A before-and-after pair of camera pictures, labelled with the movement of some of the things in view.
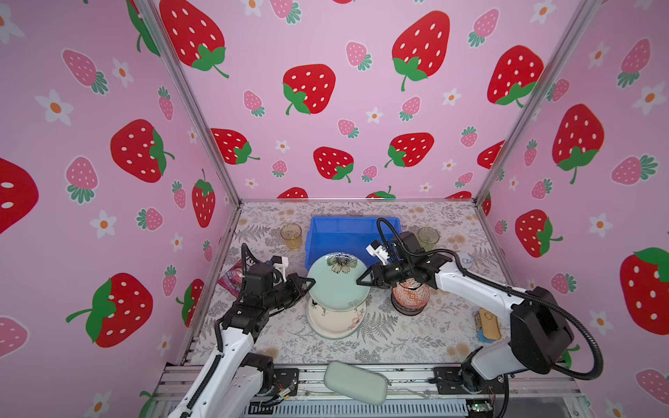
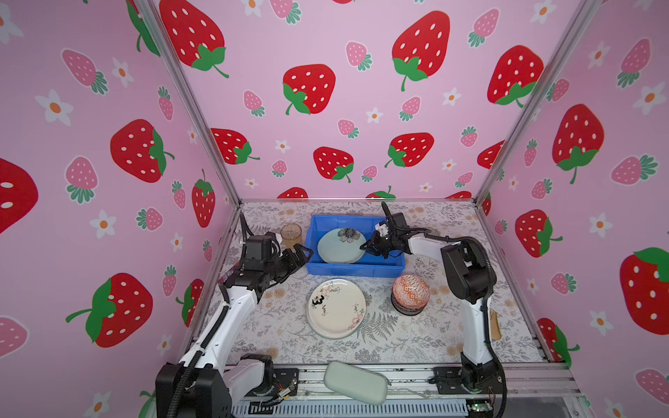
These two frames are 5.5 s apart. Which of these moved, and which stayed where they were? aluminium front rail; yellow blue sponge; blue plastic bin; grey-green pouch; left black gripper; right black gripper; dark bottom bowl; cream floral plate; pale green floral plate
Moved: pale green floral plate; left black gripper; right black gripper
Stayed: cream floral plate; aluminium front rail; dark bottom bowl; yellow blue sponge; blue plastic bin; grey-green pouch
